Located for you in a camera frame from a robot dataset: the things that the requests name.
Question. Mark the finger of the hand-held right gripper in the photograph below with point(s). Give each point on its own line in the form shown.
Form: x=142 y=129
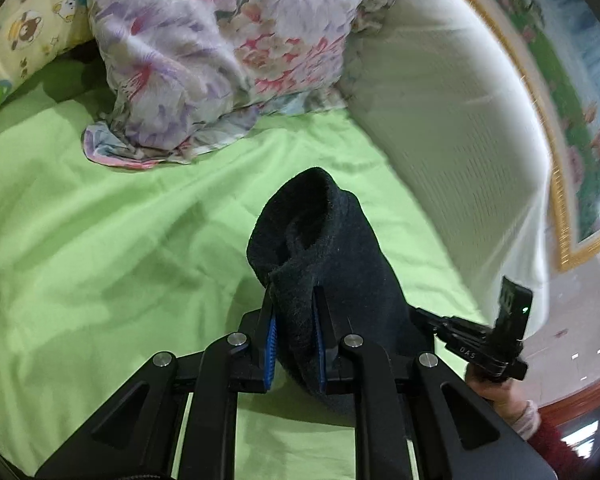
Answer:
x=427 y=324

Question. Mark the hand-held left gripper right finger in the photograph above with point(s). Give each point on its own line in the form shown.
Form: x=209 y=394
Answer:
x=320 y=345

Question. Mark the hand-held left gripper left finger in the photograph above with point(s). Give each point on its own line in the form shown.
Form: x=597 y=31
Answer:
x=271 y=350

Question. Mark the dark fleece pants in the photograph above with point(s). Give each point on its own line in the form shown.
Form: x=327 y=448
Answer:
x=340 y=260

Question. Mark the person's right forearm red sleeve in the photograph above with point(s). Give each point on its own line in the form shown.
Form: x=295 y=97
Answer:
x=550 y=447

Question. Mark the person's right hand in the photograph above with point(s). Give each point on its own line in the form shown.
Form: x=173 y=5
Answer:
x=495 y=402

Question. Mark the red-brown wooden furniture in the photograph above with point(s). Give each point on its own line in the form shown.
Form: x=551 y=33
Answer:
x=585 y=405

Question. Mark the green bed sheet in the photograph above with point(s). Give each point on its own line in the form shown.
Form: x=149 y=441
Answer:
x=105 y=260

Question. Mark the white padded headboard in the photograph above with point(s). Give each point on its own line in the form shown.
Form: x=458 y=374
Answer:
x=455 y=110

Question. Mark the gold framed landscape painting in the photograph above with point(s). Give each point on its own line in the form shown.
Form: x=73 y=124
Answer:
x=575 y=85

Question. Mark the floral pillow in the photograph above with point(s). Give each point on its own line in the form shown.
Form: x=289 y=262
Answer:
x=205 y=50

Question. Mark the yellow cartoon print pillow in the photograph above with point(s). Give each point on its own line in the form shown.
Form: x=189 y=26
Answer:
x=27 y=25

